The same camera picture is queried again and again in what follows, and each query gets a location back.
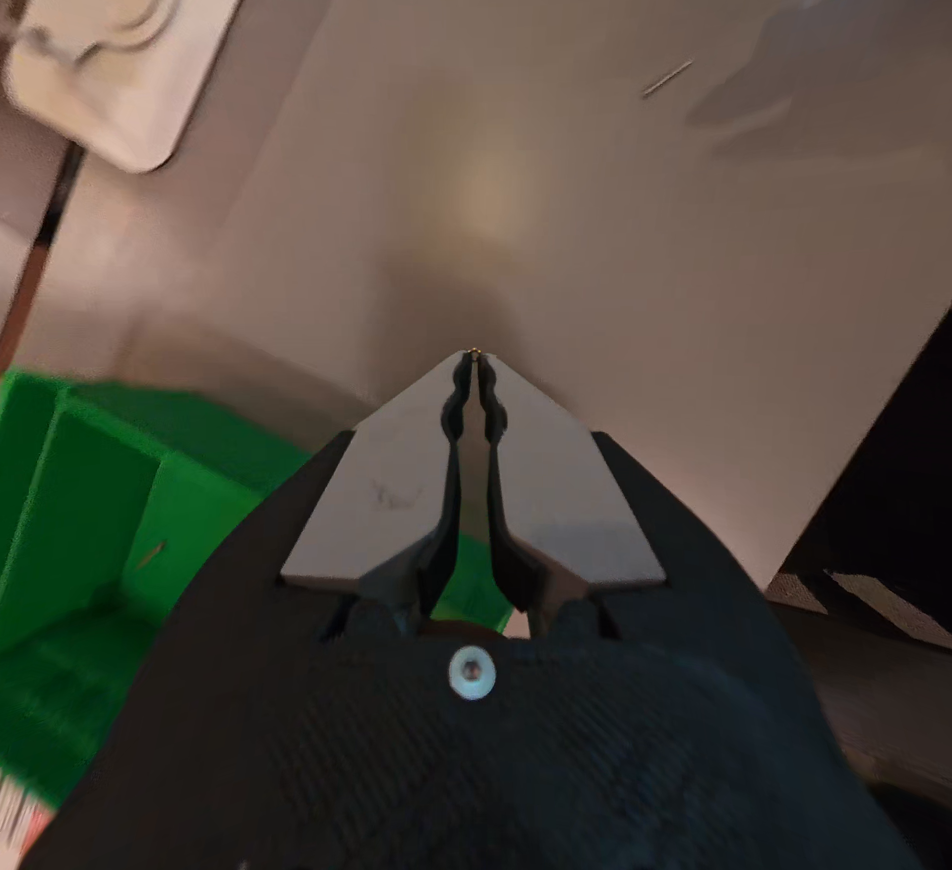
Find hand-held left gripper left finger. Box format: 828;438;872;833
281;352;473;633

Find green plastic bin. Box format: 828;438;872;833
0;368;514;812

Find wooden book stand white base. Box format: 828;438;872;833
0;0;276;175

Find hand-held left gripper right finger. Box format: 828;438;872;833
476;352;666;635

